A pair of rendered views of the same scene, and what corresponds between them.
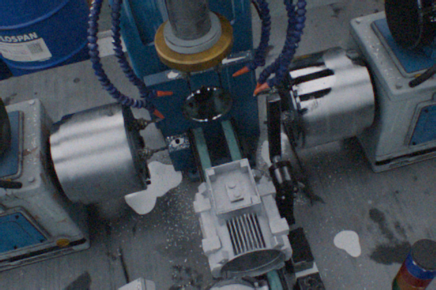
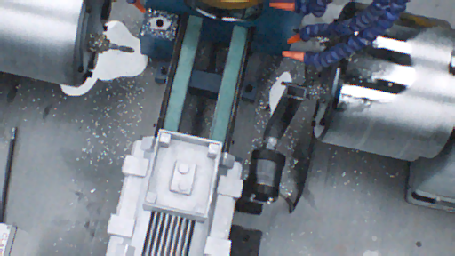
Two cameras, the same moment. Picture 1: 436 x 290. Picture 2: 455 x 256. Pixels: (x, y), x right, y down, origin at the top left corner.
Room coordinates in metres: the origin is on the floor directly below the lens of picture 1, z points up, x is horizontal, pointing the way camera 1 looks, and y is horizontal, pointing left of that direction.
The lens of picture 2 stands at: (0.28, -0.05, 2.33)
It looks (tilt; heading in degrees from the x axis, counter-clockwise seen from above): 73 degrees down; 10
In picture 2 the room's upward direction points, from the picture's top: 6 degrees clockwise
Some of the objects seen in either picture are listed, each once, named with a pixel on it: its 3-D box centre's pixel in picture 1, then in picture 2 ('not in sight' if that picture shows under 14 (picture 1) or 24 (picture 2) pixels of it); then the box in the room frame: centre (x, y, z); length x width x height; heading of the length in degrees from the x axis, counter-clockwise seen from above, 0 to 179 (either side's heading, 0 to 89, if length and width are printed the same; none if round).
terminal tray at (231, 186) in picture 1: (234, 192); (181, 177); (0.54, -0.01, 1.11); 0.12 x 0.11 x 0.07; 4
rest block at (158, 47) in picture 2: (180, 151); (159, 34); (0.86, 0.12, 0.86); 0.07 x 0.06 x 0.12; 93
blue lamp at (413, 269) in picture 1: (424, 260); not in sight; (0.28, -0.33, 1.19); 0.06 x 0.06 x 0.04
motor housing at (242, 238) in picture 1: (241, 226); (175, 212); (0.50, -0.02, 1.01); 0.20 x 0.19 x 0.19; 4
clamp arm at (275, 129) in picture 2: (274, 131); (282, 117); (0.68, -0.14, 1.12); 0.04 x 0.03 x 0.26; 3
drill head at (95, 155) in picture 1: (85, 157); (16, 2); (0.78, 0.35, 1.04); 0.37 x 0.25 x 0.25; 93
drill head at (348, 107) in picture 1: (330, 94); (400, 84); (0.82, -0.33, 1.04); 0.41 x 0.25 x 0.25; 93
